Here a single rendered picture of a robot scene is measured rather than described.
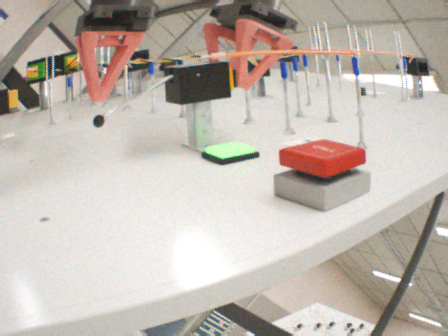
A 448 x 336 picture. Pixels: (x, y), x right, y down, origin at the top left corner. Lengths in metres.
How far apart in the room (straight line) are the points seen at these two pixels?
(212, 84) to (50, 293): 0.33
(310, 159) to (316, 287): 10.88
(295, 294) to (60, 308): 10.66
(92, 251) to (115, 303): 0.07
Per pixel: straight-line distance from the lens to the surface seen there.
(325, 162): 0.34
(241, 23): 0.52
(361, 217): 0.33
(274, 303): 10.60
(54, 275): 0.28
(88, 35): 0.46
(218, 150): 0.48
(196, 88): 0.51
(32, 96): 1.51
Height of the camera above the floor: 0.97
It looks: 13 degrees up
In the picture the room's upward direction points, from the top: 37 degrees clockwise
